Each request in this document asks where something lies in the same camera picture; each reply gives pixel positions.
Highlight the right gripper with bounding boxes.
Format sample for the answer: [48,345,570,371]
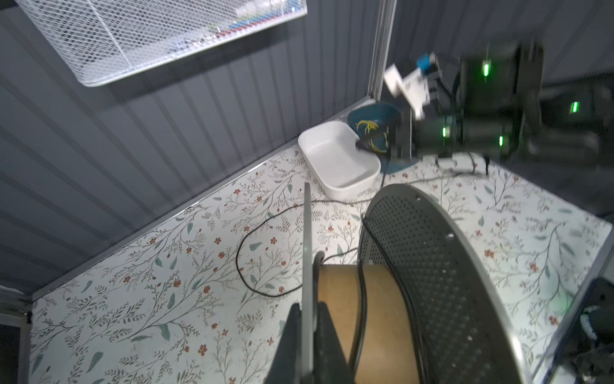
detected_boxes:
[355,116,513,161]

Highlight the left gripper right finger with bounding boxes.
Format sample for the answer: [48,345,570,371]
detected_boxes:
[313,302,353,384]

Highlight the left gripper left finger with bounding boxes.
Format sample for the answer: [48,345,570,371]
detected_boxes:
[265,303,302,384]

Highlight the black cable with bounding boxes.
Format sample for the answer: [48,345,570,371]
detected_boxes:
[234,162,490,384]

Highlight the grey perforated cable spool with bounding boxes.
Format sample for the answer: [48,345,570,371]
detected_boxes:
[299,184,530,383]

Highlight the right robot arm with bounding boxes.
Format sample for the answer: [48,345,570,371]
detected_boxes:
[356,39,613,169]

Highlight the teal plastic bin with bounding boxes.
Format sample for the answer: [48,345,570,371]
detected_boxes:
[347,102,418,174]

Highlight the white plastic bin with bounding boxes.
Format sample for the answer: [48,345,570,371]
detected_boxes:
[297,120,382,200]

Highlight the floral table mat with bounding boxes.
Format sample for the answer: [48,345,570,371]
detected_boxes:
[29,147,612,383]

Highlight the yellow cable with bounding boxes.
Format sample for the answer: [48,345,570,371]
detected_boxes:
[356,118,392,155]

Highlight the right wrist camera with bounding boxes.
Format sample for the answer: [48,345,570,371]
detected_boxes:
[384,53,439,121]

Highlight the white wire wall basket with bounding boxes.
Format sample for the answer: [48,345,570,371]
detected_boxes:
[18,0,308,87]

